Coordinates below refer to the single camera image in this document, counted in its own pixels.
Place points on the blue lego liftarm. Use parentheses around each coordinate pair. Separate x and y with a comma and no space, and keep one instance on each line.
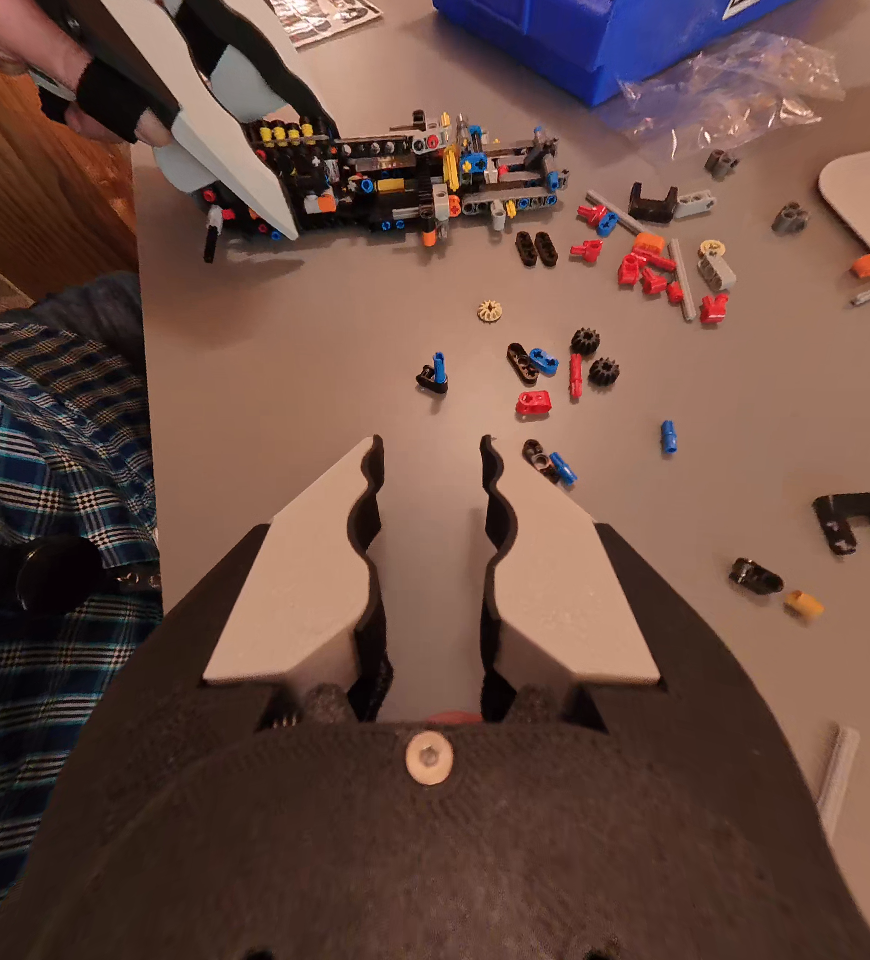
(545,361)

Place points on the black lego gear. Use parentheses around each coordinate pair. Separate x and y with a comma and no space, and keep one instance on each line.
(603,370)
(585,341)

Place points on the dark grey lego connector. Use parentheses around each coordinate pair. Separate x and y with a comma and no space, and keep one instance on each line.
(789,217)
(719,161)

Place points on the black lego liftarm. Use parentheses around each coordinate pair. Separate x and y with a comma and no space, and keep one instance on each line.
(526,249)
(521,362)
(538,456)
(546,249)

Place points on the long grey lego axle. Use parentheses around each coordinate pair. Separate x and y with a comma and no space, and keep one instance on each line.
(682,279)
(618,215)

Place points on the wooden cabinet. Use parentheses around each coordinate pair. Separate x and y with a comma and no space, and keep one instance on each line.
(30,187)

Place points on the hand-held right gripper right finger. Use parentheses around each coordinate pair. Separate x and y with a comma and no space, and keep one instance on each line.
(562,600)

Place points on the printed instruction sheet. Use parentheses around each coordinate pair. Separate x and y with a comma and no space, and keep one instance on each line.
(322,19)

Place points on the dark grey cloth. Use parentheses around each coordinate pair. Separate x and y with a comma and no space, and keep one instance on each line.
(82,307)

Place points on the black lego connector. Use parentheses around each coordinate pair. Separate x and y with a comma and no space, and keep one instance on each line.
(755,576)
(430,382)

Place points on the light grey lego connector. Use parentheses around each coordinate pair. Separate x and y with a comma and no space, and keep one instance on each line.
(716,271)
(693,202)

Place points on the small black lego bracket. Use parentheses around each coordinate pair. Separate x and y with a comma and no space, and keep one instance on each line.
(652,206)

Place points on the lego vehicle chassis assembly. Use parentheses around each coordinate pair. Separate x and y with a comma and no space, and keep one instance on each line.
(375,180)

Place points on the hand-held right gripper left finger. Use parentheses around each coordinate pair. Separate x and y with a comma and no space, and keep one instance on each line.
(292,600)

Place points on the large black lego bracket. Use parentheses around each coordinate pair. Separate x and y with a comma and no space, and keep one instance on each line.
(836,517)

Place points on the red lego liftarm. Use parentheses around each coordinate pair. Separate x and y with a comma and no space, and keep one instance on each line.
(533,403)

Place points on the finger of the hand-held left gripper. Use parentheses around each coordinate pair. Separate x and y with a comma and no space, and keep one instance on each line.
(244,79)
(202,127)

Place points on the tan lego gear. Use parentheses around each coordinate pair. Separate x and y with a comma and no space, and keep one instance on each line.
(712,247)
(489,310)

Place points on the red lego axle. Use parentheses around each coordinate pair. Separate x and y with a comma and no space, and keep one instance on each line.
(575,375)

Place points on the empty clear plastic bag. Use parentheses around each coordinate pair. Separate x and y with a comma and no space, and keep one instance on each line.
(727,97)

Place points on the person's left hand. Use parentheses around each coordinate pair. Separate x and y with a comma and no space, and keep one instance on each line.
(0,45)

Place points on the yellow lego piece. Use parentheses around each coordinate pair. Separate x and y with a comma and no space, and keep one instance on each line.
(803,604)

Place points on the red lego connector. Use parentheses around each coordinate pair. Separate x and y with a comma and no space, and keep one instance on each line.
(674,291)
(591,215)
(587,250)
(628,271)
(653,283)
(713,307)
(658,260)

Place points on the blue plastic bin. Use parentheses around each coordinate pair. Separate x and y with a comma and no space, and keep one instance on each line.
(540,37)

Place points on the pale lego tube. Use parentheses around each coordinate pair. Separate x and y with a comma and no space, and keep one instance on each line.
(838,772)

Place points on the blue plaid shirt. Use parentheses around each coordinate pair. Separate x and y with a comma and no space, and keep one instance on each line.
(30,450)

